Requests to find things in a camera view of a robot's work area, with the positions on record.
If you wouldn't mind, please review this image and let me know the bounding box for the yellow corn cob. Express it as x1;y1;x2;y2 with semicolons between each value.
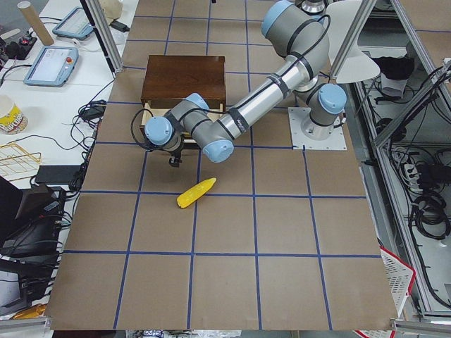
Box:
176;177;216;208

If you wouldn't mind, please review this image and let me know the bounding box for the far blue teach pendant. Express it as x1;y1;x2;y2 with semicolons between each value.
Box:
52;7;93;40

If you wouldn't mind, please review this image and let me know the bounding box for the light wooden drawer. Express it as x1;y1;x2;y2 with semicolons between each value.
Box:
140;93;225;148

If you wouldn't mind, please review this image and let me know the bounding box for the gold wire rack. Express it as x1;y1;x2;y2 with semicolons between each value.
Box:
1;143;42;181

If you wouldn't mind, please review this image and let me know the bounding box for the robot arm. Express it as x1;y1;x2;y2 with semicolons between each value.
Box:
144;1;347;163

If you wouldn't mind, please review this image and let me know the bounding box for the dark brown wooden drawer cabinet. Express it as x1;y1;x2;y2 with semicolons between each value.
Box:
141;55;226;110

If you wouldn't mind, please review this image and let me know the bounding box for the popcorn paper cup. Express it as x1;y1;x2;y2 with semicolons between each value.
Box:
0;94;28;134

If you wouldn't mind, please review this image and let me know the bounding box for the black power adapter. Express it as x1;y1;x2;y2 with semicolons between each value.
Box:
80;104;106;120

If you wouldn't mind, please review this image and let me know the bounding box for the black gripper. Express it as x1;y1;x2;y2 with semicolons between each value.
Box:
168;147;183;168

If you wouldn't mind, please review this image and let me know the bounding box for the white red mesh basket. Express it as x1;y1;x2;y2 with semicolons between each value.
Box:
380;246;416;318

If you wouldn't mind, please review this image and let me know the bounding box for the near blue teach pendant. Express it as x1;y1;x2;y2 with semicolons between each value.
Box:
23;46;79;87

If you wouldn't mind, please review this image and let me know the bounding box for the blue teach pendant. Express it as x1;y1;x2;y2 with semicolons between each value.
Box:
52;7;93;40
23;46;79;87

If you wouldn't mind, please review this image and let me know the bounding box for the cardboard tube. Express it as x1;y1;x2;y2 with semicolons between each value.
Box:
17;1;54;46

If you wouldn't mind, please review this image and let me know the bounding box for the aluminium frame post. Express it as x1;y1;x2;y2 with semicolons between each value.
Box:
80;0;123;74

